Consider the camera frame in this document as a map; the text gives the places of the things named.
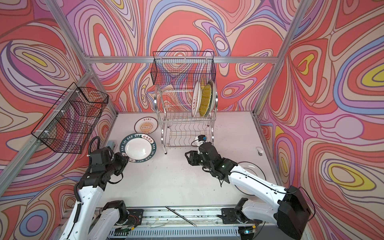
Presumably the dark green rim plate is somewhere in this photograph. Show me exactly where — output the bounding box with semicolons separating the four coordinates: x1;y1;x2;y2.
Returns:
119;134;157;163

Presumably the orange sunburst plate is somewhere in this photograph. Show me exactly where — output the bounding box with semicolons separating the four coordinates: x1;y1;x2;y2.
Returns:
134;117;159;135
192;81;202;117

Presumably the white black-rim plate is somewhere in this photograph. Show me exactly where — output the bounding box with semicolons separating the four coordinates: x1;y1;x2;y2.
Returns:
235;161;267;196

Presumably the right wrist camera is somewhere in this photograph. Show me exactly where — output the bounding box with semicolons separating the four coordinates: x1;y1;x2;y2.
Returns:
194;135;207;147

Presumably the black wire basket left wall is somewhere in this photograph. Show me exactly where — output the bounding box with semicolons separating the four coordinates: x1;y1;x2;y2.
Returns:
31;83;109;154

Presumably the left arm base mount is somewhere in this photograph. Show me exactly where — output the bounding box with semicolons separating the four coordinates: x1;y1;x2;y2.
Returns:
115;209;144;227

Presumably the yellow woven pattern plate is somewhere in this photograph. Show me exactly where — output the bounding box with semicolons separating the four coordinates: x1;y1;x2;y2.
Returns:
199;83;213;117

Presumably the small white clip object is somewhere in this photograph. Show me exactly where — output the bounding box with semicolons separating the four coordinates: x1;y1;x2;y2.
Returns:
256;147;264;157

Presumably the black wire basket wall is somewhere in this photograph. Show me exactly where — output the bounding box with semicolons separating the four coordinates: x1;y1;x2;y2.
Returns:
31;83;109;154
151;50;216;90

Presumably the light green flower plate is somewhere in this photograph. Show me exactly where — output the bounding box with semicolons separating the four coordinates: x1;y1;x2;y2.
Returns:
210;82;217;113

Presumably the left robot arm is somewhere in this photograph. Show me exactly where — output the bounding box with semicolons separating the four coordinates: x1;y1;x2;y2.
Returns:
60;147;129;240

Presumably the silver two-tier dish rack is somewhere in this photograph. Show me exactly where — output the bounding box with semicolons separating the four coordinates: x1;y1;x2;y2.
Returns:
154;85;219;154

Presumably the light blue sponge block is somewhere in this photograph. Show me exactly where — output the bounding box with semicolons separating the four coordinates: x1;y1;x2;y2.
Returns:
106;141;116;150

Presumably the black wire basket back wall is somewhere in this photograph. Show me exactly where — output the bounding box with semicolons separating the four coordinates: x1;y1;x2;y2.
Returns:
151;50;216;90

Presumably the black thin rod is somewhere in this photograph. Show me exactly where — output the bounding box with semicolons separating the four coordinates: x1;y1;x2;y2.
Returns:
165;206;197;227

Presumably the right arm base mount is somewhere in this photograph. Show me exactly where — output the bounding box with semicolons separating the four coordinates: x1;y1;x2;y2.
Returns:
217;208;263;226

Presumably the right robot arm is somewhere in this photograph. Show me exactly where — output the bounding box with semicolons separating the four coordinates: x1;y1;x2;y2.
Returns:
185;141;312;240

